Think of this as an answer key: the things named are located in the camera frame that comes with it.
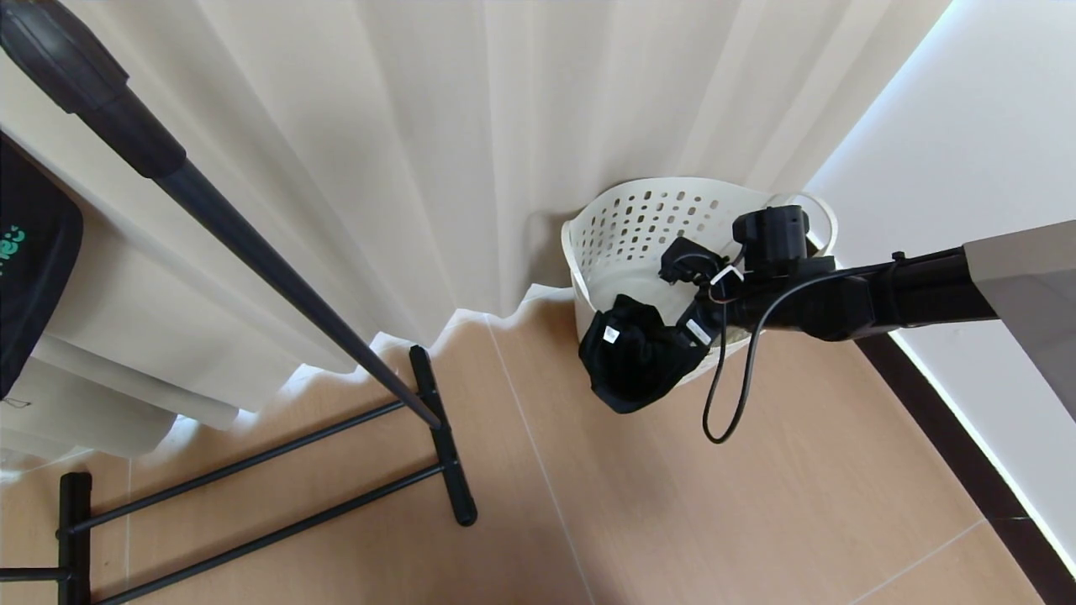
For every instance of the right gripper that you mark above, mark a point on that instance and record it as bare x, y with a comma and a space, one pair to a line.
731, 319

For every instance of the black garment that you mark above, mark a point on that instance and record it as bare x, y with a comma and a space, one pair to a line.
630, 361

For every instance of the black shorts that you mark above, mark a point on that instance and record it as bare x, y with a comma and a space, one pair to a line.
34, 277

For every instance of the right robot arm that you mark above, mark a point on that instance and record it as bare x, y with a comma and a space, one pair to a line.
925, 286

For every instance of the white laundry basket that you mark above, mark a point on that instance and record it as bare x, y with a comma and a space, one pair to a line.
622, 227

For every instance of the black clothes rack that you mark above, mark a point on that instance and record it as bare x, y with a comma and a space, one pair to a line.
101, 92

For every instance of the beige curtain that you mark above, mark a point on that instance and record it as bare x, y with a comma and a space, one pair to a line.
420, 126

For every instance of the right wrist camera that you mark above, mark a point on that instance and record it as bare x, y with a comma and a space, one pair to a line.
689, 260

